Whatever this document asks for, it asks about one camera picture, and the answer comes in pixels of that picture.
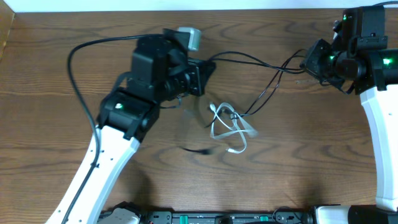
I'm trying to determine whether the white usb cable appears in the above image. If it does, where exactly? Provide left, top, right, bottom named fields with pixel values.
left=208, top=101, right=259, bottom=155

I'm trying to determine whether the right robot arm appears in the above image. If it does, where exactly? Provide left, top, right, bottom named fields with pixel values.
left=300, top=2, right=397, bottom=223

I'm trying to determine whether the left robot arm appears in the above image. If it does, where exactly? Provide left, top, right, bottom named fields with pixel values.
left=49, top=27, right=216, bottom=223

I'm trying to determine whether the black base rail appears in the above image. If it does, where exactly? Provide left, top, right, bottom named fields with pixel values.
left=99, top=202, right=315, bottom=224

